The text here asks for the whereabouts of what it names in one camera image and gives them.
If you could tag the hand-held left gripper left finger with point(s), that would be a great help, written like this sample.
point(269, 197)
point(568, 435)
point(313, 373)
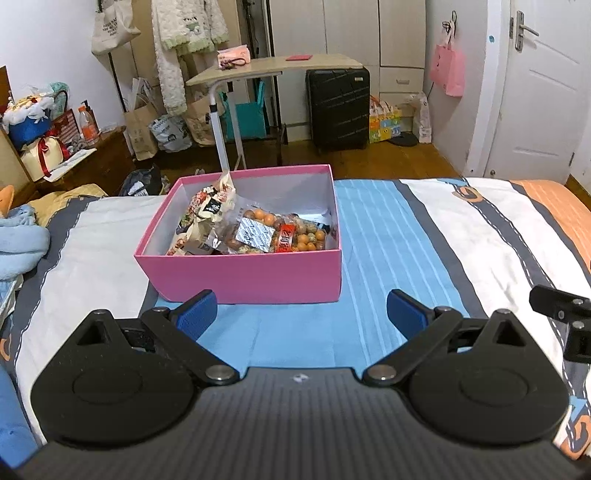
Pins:
point(198, 313)

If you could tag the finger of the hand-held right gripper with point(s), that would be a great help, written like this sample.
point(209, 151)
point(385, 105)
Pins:
point(568, 307)

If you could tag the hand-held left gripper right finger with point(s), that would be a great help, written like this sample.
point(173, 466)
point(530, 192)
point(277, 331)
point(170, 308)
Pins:
point(406, 313)

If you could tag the pink cardboard box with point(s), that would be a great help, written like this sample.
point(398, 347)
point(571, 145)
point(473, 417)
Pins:
point(240, 277)

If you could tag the instant noodle multipack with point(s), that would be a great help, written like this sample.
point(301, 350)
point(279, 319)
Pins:
point(203, 212)

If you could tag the clear bag of coated peanuts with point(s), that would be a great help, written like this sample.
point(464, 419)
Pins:
point(304, 237)

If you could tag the striped bed sheet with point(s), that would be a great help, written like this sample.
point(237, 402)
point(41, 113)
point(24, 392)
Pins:
point(392, 230)

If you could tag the black plastic bag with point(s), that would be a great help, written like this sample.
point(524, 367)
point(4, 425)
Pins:
point(141, 182)

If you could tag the black floor disc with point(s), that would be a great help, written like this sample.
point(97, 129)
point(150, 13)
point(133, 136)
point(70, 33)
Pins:
point(402, 140)

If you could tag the yellow pillow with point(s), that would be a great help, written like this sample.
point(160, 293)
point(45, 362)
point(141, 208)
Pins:
point(64, 203)

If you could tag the wooden nightstand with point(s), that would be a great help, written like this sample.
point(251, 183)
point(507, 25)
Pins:
point(101, 161)

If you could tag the white printed bag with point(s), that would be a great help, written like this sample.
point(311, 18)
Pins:
point(171, 134)

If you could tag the brown paper bag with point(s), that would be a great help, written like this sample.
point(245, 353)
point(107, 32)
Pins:
point(141, 134)
point(201, 122)

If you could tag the colourful gift box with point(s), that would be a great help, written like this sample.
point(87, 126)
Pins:
point(384, 124)

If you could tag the light blue blanket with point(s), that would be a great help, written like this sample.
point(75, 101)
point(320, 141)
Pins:
point(21, 244)

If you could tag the white plastic bag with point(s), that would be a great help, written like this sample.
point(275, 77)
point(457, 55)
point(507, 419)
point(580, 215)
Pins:
point(422, 120)

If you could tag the teal shopping bag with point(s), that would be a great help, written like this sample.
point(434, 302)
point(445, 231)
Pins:
point(244, 117)

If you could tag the white door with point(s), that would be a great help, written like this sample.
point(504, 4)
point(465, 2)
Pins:
point(545, 101)

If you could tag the black suitcase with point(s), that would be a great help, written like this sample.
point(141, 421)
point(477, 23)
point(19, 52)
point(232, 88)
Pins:
point(339, 110)

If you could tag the orange capped bottle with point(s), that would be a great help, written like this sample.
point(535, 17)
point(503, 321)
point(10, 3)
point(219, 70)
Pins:
point(87, 124)

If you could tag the white paper bag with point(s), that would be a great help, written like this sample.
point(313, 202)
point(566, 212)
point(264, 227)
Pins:
point(144, 94)

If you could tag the red patterned box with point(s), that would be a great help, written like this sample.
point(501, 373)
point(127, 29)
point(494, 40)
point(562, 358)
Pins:
point(64, 129)

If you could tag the pink gift bag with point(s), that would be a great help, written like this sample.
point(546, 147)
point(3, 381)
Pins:
point(448, 71)

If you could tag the wooden side table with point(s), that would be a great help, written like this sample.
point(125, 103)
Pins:
point(258, 69)

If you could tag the blue flower basket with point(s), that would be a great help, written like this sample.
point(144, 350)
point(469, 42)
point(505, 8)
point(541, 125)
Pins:
point(27, 120)

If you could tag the pink pouch on table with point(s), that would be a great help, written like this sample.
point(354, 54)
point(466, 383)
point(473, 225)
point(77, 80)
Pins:
point(234, 57)

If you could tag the white fluffy cardigan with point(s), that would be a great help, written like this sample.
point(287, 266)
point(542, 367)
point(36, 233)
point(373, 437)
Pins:
point(184, 46)

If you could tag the red booklet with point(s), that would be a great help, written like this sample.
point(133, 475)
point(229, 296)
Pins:
point(299, 57)

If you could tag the white wardrobe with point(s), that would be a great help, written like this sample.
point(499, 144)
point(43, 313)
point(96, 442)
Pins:
point(351, 32)

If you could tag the canvas tote bag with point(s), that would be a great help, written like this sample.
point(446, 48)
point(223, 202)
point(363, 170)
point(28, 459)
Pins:
point(113, 30)

